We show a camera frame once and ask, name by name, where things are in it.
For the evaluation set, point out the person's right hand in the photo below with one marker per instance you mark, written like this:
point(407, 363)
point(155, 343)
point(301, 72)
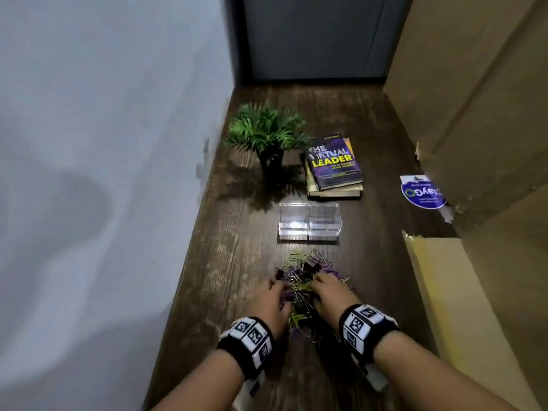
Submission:
point(338, 297)

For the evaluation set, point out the person's left hand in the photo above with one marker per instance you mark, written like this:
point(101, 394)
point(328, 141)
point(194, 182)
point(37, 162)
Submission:
point(269, 303)

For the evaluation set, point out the pile of coloured paper clips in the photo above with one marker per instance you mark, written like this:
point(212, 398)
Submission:
point(299, 286)

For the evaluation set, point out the clear two-compartment plastic box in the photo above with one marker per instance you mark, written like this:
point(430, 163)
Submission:
point(308, 222)

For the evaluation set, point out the person's left forearm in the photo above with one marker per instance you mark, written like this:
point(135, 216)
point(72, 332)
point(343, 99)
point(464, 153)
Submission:
point(201, 389)

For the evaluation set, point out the person's right forearm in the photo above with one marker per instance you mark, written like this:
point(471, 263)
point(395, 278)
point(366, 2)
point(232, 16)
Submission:
point(428, 376)

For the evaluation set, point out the large brown cardboard box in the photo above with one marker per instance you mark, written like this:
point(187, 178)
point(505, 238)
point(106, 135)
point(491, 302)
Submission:
point(479, 102)

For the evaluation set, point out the black right wristband white markers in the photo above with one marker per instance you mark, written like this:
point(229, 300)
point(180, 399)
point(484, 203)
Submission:
point(368, 329)

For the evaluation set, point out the black wristband white markers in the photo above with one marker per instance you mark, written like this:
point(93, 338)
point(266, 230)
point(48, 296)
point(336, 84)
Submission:
point(368, 329)
point(248, 342)

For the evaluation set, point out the black left wristband white markers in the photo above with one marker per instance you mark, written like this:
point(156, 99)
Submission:
point(248, 342)

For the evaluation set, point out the tan book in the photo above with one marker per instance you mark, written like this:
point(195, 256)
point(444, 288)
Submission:
point(334, 193)

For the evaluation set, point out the yellowish cardboard sheet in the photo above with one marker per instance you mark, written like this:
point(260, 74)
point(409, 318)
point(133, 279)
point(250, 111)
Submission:
point(462, 303)

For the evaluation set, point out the blue round sticker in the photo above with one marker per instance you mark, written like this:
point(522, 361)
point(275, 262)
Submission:
point(421, 194)

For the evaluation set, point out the purple hardcover book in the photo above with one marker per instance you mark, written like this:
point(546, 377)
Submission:
point(334, 162)

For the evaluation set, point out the green potted artificial plant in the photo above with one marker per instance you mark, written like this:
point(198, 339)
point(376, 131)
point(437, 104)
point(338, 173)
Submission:
point(265, 128)

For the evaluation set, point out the dark grey door panel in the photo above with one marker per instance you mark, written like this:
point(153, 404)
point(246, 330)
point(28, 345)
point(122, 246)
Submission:
point(317, 34)

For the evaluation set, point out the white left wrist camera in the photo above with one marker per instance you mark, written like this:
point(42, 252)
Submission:
point(252, 389)

